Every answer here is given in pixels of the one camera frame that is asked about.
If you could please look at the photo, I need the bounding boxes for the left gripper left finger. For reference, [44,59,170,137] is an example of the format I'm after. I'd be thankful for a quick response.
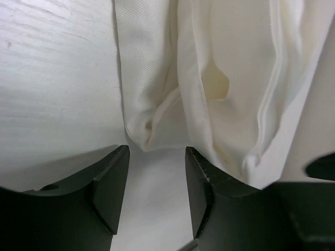
[1,145,130,250]

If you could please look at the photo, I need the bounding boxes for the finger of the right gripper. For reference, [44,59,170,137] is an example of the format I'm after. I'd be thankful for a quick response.
[305,153,335,180]

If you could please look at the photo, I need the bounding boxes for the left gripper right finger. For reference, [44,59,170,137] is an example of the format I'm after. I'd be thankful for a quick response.
[185,147,334,250]

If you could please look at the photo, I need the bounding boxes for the white pleated skirt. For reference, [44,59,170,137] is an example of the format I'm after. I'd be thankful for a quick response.
[115,1,334,189]

